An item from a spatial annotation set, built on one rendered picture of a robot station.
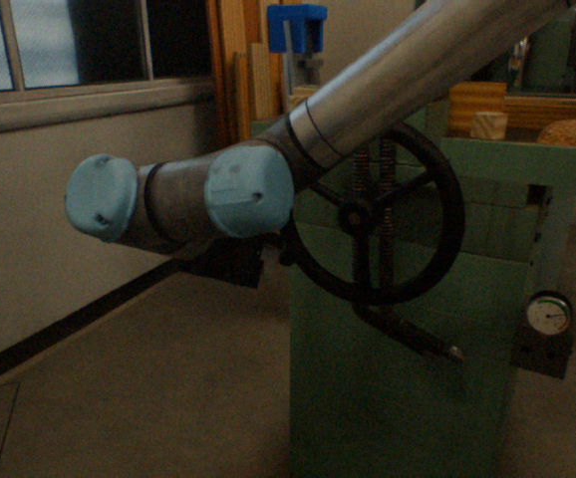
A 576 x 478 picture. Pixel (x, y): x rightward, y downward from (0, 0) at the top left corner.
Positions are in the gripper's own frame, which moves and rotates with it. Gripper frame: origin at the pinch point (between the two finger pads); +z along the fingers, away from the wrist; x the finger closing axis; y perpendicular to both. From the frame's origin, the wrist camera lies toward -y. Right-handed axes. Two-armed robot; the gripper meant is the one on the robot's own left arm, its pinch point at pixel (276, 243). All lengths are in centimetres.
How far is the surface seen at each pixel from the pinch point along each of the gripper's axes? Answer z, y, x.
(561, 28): 33, -54, 29
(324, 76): 230, -140, -122
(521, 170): 15.7, -20.0, 29.4
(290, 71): 74, -65, -52
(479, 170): 16.0, -19.4, 23.5
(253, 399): 79, 43, -37
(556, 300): 18.6, -2.0, 37.4
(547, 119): 26, -33, 31
